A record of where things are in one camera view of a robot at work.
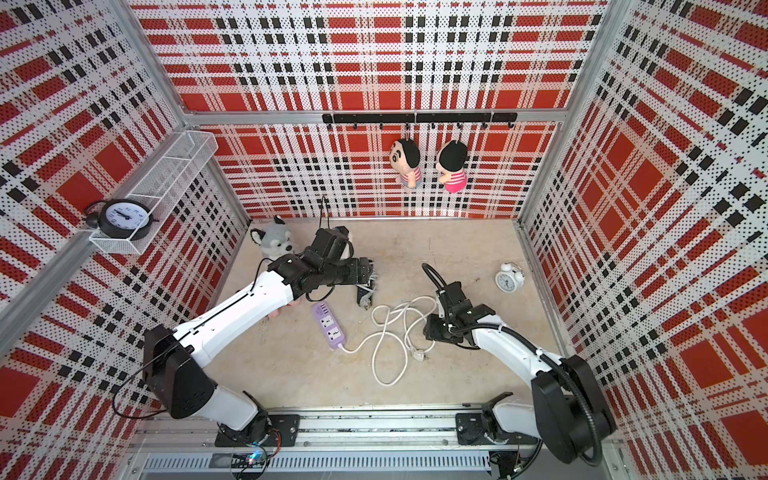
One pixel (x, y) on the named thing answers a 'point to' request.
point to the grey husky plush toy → (275, 241)
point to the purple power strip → (328, 325)
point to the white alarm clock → (510, 279)
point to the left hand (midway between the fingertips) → (364, 270)
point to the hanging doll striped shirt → (404, 158)
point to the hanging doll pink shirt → (450, 159)
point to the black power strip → (360, 292)
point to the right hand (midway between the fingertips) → (434, 331)
